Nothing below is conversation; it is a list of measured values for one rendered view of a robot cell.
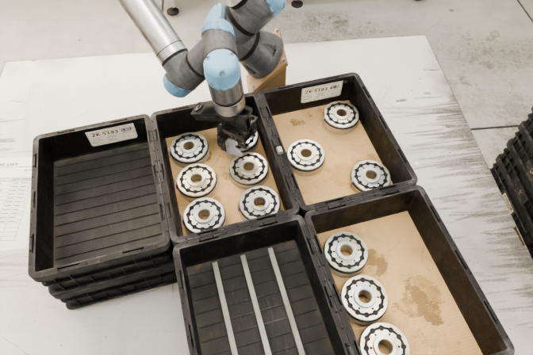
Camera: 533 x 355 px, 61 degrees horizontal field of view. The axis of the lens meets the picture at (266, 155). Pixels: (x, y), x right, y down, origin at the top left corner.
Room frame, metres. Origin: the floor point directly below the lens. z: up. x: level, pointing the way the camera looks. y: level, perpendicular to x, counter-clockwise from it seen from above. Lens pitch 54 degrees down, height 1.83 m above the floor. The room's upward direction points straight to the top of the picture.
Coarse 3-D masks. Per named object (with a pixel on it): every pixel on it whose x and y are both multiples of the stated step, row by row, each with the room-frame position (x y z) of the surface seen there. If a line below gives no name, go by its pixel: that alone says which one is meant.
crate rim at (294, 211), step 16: (256, 96) 0.86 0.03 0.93; (160, 112) 0.81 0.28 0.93; (176, 112) 0.81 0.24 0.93; (160, 144) 0.70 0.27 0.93; (272, 144) 0.70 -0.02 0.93; (160, 160) 0.65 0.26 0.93; (160, 176) 0.60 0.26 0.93; (288, 176) 0.60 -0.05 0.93; (288, 192) 0.55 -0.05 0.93; (240, 224) 0.47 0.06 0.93; (176, 240) 0.43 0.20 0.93
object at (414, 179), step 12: (300, 84) 0.91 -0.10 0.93; (312, 84) 0.91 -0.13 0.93; (360, 84) 0.91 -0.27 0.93; (264, 96) 0.86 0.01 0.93; (264, 108) 0.82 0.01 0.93; (372, 108) 0.82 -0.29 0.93; (384, 120) 0.77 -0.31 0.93; (276, 132) 0.73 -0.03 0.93; (396, 144) 0.70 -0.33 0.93; (288, 168) 0.62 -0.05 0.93; (408, 168) 0.62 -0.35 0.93; (408, 180) 0.59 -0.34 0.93; (300, 192) 0.55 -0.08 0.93; (360, 192) 0.55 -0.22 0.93; (372, 192) 0.55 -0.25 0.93; (384, 192) 0.55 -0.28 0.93; (300, 204) 0.52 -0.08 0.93; (312, 204) 0.52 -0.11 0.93; (324, 204) 0.52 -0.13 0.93
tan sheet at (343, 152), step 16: (304, 112) 0.89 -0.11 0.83; (320, 112) 0.89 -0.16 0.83; (288, 128) 0.83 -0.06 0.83; (304, 128) 0.83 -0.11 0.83; (320, 128) 0.83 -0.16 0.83; (288, 144) 0.77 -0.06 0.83; (320, 144) 0.77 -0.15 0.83; (336, 144) 0.77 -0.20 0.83; (352, 144) 0.77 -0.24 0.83; (368, 144) 0.77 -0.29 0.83; (336, 160) 0.72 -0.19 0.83; (352, 160) 0.72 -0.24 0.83; (304, 176) 0.66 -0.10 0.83; (320, 176) 0.66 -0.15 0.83; (336, 176) 0.66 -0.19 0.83; (304, 192) 0.62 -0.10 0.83; (320, 192) 0.62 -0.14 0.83; (336, 192) 0.62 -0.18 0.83; (352, 192) 0.62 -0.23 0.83
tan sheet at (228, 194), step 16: (256, 128) 0.83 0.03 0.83; (208, 144) 0.77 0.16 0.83; (208, 160) 0.72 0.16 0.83; (224, 160) 0.72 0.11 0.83; (176, 176) 0.66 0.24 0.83; (224, 176) 0.66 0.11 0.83; (272, 176) 0.66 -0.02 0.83; (176, 192) 0.62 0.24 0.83; (224, 192) 0.62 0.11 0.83; (240, 192) 0.62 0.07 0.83; (224, 208) 0.57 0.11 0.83
